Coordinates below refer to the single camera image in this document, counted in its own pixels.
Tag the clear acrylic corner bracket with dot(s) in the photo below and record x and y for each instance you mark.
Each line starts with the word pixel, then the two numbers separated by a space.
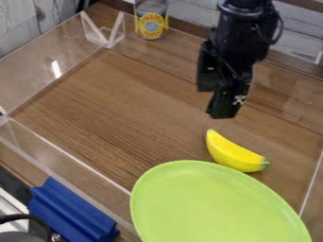
pixel 103 36

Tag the yellow labelled tin can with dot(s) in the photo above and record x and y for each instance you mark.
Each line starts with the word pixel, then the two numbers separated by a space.
pixel 151 18

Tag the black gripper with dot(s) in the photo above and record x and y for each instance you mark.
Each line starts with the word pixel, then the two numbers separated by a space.
pixel 238 44

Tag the blue plastic block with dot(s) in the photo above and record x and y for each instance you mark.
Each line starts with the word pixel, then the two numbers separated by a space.
pixel 69 215

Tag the yellow toy banana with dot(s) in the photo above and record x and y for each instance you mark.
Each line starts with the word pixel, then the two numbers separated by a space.
pixel 234 156

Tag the green plate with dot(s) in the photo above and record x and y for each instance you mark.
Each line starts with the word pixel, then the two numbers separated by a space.
pixel 192 201

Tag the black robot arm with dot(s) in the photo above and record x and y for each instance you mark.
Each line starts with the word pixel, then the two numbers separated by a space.
pixel 236 45

